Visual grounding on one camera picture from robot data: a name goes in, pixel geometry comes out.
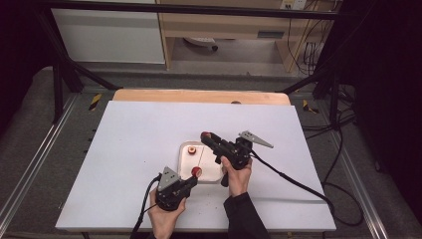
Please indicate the person's left hand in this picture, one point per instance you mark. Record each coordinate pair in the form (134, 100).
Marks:
(164, 222)

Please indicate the white power strip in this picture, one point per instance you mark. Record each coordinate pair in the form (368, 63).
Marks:
(293, 4)

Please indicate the aluminium floor rail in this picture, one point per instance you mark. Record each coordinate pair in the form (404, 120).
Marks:
(36, 156)
(358, 186)

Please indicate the person's right hand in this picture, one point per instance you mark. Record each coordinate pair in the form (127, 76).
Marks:
(239, 181)

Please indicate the light wooden desk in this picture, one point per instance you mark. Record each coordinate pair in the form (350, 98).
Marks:
(225, 25)

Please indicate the black metal frame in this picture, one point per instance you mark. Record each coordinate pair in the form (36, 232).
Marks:
(185, 8)

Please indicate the white chair base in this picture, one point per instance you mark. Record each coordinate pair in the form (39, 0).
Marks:
(202, 41)

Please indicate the white square tray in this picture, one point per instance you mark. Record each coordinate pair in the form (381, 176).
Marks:
(187, 162)

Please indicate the light wooden table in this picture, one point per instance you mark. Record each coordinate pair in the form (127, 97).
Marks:
(199, 97)

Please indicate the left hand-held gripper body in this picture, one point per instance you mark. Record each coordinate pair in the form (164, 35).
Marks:
(170, 195)

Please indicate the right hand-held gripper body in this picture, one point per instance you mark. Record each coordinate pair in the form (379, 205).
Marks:
(237, 154)

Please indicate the white cabinet panel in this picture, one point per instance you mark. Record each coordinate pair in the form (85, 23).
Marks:
(106, 36)

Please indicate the thin wooden skewer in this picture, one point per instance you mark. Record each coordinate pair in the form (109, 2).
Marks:
(200, 158)

